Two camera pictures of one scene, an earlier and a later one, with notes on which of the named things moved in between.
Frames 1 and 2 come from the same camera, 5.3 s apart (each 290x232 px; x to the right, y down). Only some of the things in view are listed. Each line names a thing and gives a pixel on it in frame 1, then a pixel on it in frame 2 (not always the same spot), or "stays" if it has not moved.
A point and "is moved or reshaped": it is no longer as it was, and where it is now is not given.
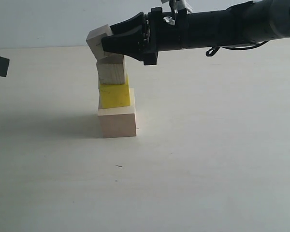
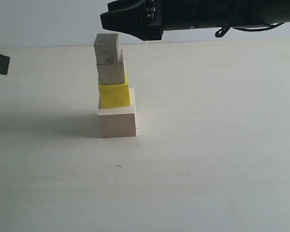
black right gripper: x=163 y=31 → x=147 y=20
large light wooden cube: x=119 y=122 stays
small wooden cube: x=94 y=41 is moved or reshaped
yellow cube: x=115 y=95 stays
